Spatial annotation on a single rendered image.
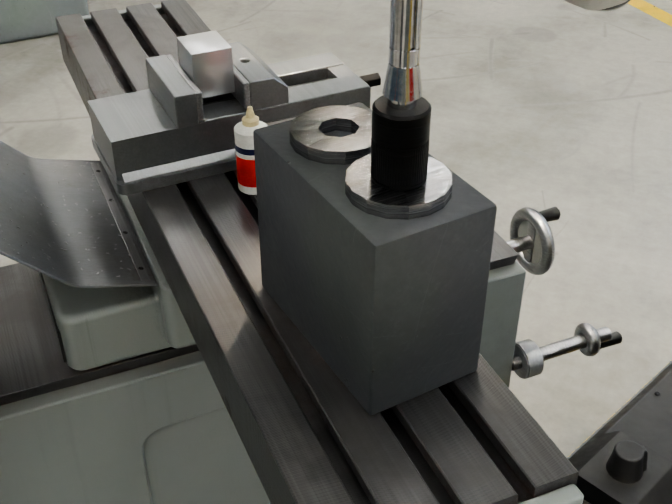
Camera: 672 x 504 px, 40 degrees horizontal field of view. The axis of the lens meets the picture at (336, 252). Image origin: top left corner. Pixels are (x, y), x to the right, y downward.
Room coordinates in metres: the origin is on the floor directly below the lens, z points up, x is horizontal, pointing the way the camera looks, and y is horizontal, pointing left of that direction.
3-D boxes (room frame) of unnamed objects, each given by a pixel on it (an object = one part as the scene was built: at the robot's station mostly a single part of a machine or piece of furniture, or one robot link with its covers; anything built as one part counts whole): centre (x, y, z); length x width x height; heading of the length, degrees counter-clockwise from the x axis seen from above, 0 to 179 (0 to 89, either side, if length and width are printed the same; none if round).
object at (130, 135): (1.09, 0.14, 0.99); 0.35 x 0.15 x 0.11; 115
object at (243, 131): (0.97, 0.10, 0.99); 0.04 x 0.04 x 0.11
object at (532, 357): (1.15, -0.38, 0.51); 0.22 x 0.06 x 0.06; 113
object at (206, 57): (1.07, 0.16, 1.05); 0.06 x 0.05 x 0.06; 25
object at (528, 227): (1.26, -0.30, 0.63); 0.16 x 0.12 x 0.12; 113
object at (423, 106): (0.66, -0.05, 1.20); 0.05 x 0.05 x 0.01
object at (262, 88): (1.10, 0.11, 1.02); 0.12 x 0.06 x 0.04; 25
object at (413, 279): (0.70, -0.03, 1.03); 0.22 x 0.12 x 0.20; 30
